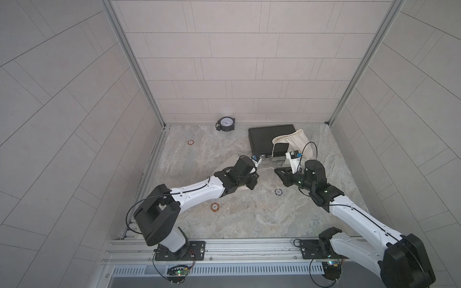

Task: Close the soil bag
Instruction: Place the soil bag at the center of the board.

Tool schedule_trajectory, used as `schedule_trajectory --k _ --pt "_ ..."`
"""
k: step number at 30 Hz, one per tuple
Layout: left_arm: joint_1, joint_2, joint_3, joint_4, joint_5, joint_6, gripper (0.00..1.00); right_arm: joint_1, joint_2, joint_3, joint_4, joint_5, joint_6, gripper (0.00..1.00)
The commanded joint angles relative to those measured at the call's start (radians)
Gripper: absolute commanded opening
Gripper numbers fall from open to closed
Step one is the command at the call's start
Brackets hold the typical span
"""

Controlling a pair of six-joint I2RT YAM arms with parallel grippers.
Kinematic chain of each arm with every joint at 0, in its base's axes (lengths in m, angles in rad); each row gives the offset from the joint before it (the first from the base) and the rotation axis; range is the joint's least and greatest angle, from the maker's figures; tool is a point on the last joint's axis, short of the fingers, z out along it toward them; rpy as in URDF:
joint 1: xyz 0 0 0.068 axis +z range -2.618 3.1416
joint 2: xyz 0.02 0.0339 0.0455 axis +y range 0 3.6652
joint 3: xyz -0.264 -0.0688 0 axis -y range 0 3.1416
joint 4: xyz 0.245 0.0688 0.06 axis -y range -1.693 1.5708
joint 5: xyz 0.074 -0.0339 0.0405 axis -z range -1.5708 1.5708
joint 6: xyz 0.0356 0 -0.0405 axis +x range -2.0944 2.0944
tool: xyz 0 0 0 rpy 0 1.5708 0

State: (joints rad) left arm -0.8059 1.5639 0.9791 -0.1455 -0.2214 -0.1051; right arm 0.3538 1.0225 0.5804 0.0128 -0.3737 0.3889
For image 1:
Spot black hard case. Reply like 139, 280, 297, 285
248, 124, 295, 158

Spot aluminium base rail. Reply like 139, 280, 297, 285
97, 235, 390, 267

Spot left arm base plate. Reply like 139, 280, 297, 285
154, 241, 206, 262

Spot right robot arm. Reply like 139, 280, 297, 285
275, 160, 436, 288

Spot right circuit board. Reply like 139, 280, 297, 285
322, 261, 342, 282

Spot cream cloth soil bag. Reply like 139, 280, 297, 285
214, 163, 259, 197

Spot circuit board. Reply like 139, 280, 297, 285
166, 265, 190, 285
322, 261, 342, 282

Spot left circuit board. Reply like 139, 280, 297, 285
166, 265, 190, 285

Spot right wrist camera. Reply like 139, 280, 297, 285
286, 150, 302, 174

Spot black round gauge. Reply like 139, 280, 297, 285
216, 116, 235, 132

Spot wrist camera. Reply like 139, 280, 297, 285
251, 154, 264, 169
286, 150, 302, 174

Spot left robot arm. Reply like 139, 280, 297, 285
133, 156, 262, 255

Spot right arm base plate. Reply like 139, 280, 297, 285
298, 239, 328, 260

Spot white vent grille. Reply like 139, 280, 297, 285
112, 262, 325, 277

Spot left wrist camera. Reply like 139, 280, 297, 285
251, 154, 264, 169

